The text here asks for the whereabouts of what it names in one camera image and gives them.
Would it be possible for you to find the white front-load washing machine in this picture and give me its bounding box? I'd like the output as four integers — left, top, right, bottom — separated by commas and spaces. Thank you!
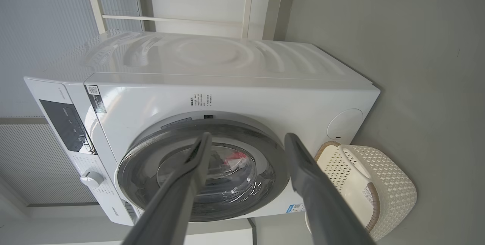
23, 30, 381, 226

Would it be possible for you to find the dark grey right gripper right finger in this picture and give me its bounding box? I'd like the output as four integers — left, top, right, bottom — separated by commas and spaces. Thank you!
284, 133, 375, 245

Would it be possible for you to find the grey pleated curtain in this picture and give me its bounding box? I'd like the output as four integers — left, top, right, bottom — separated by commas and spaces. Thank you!
0, 0, 142, 117
0, 124, 97, 204

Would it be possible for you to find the red and white garment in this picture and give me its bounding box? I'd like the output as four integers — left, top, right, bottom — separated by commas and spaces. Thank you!
224, 150, 249, 168

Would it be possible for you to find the grey washer door with glass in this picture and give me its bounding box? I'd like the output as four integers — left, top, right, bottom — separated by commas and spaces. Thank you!
117, 118, 291, 223

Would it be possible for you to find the white plastic control knob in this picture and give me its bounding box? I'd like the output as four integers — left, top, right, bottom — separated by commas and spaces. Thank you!
80, 170, 105, 188

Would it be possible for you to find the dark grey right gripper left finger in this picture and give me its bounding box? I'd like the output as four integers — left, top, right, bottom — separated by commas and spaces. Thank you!
121, 132, 212, 245

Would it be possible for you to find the cream perforated laundry basket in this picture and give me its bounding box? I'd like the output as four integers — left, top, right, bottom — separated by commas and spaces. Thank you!
305, 141, 417, 242

